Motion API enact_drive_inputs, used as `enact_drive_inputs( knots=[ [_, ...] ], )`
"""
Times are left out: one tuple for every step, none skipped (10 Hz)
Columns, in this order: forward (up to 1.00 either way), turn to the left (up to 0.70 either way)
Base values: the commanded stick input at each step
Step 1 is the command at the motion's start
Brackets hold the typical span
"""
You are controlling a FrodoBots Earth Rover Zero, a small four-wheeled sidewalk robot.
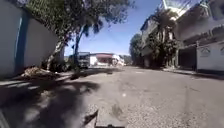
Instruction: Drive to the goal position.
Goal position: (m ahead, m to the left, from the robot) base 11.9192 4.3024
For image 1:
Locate white building with red awning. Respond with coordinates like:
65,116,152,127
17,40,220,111
89,52,125,68

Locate dark round tree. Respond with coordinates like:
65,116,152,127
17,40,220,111
128,33,145,67

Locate white vehicle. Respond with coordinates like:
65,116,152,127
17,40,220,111
77,53,91,70

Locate grey asphalt road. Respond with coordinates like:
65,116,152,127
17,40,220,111
0,65,224,128

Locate trees by multi-storey building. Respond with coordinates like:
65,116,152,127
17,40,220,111
145,9,180,70

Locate robot's own part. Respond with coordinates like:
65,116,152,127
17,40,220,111
82,109,126,128

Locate large leafy tree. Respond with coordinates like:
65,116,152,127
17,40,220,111
25,0,135,72

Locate pile of debris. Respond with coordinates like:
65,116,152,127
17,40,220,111
20,66,52,80

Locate multi-storey building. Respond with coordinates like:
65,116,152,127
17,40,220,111
139,0,224,73

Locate white gate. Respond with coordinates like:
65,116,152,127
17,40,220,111
196,41,224,73

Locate white wall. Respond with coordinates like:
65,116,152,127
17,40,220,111
0,0,66,80

